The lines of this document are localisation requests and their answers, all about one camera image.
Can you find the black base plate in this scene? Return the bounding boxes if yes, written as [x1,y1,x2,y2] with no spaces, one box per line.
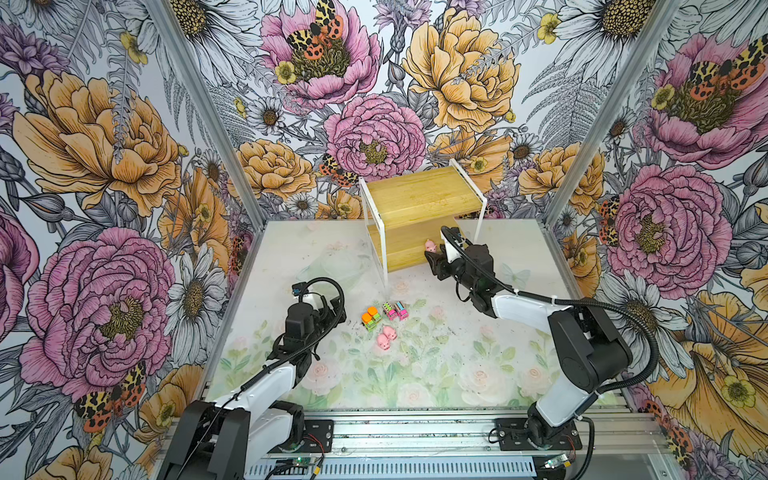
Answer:
[494,417,583,451]
[269,419,335,454]

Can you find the right black corrugated cable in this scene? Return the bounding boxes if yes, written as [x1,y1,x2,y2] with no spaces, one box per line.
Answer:
[440,226,660,480]

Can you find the pink green striped toy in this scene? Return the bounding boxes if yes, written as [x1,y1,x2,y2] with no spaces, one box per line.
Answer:
[382,302,399,320]

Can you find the pink teal striped toy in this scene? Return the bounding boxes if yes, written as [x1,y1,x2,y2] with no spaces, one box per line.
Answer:
[395,301,409,321]

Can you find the wooden two-tier white-frame shelf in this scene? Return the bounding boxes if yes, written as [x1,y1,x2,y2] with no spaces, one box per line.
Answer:
[359,160,487,291]

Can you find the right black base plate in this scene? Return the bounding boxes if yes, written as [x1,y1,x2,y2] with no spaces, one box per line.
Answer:
[494,417,583,451]

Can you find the green circuit board left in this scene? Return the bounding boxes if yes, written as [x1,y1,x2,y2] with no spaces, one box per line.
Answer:
[274,457,320,474]

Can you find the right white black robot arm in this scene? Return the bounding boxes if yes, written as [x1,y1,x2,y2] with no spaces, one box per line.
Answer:
[425,226,632,449]

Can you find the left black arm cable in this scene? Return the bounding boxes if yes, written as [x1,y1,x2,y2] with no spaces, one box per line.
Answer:
[173,276,347,469]

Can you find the orange green toy car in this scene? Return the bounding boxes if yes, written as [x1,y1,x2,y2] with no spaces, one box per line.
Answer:
[362,313,379,331]
[367,306,381,321]

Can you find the orange green toy car upper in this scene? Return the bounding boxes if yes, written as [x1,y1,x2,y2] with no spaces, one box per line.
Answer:
[367,306,381,321]

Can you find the green circuit board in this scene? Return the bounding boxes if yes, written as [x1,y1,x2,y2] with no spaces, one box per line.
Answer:
[542,453,571,469]
[274,457,320,474]

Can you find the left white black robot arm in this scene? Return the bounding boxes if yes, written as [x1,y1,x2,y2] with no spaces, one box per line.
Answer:
[157,292,346,479]

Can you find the orange green toy car lower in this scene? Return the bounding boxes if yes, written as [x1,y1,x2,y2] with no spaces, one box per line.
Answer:
[362,313,379,331]

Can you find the green circuit board right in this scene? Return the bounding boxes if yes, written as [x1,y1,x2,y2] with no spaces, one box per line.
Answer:
[542,453,571,469]

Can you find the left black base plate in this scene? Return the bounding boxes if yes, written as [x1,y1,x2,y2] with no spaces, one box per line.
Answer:
[269,419,335,454]

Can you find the aluminium front rail frame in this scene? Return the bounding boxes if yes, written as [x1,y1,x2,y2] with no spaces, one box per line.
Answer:
[242,409,684,479]

